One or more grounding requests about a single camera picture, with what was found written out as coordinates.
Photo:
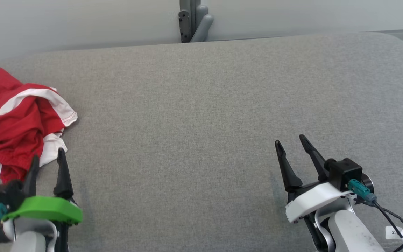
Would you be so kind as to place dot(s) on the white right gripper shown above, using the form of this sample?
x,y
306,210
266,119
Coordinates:
x,y
313,201

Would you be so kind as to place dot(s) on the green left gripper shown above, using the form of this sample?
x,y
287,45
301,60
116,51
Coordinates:
x,y
44,208

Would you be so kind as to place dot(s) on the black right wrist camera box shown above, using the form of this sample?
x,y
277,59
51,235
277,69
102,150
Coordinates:
x,y
345,173

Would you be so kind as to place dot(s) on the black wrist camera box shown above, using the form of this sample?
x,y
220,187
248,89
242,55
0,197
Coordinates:
x,y
4,196
345,173

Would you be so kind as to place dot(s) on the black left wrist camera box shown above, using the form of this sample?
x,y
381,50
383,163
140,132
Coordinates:
x,y
4,196

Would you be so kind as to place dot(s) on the teal right camera connector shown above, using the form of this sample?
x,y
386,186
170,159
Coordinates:
x,y
360,190

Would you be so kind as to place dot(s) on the grey metal wall bracket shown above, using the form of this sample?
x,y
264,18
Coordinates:
x,y
194,21

